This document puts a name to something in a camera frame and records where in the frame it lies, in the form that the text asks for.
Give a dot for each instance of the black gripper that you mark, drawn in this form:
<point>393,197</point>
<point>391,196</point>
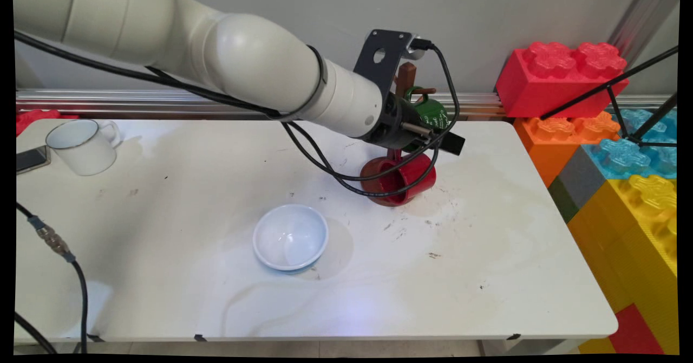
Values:
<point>398,122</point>

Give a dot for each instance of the green enamel mug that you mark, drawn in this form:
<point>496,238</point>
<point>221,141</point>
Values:
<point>434,115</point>

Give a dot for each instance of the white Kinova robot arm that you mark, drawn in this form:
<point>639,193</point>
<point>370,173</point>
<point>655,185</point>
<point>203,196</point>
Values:
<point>243,59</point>

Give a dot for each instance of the red mug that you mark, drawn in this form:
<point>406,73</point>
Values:
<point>417,174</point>

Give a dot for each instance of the brown wooden mug tree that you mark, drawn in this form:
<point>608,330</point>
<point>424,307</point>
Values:
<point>406,76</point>

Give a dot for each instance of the orange toy brick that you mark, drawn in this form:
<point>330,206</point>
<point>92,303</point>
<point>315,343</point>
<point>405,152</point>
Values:
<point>547,146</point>

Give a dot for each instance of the big red toy brick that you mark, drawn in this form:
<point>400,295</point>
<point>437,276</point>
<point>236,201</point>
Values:
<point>547,86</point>

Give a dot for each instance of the grey toy brick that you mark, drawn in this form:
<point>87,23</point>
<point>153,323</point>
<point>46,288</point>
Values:
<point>582,176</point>

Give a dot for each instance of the black tripod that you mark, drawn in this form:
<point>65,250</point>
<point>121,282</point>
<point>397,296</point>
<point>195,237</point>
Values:
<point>612,84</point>

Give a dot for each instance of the translucent blue toy brick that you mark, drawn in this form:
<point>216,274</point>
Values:
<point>622,157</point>

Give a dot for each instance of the white bowl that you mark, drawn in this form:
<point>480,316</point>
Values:
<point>291,238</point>

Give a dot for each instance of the big yellow toy brick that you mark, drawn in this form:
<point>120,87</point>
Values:
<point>633,244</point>

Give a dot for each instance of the small yellow toy brick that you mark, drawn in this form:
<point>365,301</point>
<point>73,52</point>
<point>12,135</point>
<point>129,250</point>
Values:
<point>595,347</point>

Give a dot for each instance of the small red toy brick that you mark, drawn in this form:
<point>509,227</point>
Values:
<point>633,330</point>

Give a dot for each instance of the white enamel mug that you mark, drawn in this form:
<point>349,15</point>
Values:
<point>81,149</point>

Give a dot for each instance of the smartphone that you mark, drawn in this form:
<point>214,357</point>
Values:
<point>31,159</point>

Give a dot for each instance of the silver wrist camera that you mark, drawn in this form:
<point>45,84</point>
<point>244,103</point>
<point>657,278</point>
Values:
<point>417,51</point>

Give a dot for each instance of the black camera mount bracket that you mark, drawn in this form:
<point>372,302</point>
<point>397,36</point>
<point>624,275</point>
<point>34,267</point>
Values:
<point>373,73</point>

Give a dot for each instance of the aluminium post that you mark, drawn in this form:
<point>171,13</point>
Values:
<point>641,16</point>

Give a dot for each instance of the aluminium wall rail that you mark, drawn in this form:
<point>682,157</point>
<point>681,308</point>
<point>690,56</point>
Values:
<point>135,103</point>

